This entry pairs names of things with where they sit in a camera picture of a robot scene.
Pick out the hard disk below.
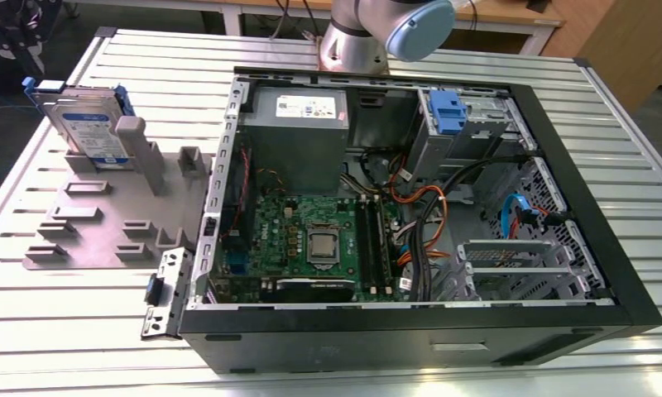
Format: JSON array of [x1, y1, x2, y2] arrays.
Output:
[[21, 76, 138, 170]]

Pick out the metal disk bay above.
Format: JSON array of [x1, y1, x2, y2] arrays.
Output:
[[455, 238, 614, 303]]

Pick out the silver CPU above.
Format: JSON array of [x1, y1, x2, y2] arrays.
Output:
[[308, 232, 340, 261]]

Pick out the grey power supply unit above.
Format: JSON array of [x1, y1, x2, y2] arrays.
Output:
[[238, 84, 349, 198]]

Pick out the black RAM slot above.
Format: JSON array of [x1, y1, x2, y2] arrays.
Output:
[[372, 196, 396, 295], [355, 196, 381, 295]]

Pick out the green motherboard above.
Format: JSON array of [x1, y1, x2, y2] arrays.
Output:
[[208, 194, 415, 305]]

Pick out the metal CPU socket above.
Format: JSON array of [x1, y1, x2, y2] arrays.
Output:
[[305, 222, 345, 272]]

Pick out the metal optical drive cage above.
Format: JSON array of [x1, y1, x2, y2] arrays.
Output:
[[407, 88, 534, 179]]

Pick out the black graphics card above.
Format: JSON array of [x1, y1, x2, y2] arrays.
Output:
[[257, 277, 359, 303]]

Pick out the blue drive cage latch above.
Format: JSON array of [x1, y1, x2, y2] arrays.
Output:
[[427, 89, 468, 136]]

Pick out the black open PC case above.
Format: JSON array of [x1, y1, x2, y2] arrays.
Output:
[[177, 65, 662, 375]]

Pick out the grey parts rack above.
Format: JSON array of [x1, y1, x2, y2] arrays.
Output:
[[19, 115, 213, 270]]

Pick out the wooden desk white legs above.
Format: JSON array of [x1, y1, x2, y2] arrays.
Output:
[[200, 0, 564, 57]]

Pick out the brown wooden cabinet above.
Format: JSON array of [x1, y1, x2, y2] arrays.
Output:
[[543, 0, 662, 115]]

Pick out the person in dark patterned clothing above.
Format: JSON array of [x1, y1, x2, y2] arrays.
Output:
[[0, 0, 61, 82]]

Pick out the orange wire bundle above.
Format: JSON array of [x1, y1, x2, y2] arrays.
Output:
[[388, 184, 453, 270]]

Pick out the thin red wire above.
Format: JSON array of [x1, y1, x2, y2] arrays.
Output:
[[236, 146, 253, 216]]

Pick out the black cable bundle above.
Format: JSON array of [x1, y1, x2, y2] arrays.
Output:
[[407, 156, 531, 301]]

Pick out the blue data wire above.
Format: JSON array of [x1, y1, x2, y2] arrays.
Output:
[[499, 193, 531, 242]]

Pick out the red black power wire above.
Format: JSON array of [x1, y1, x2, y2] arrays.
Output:
[[526, 204, 575, 227]]

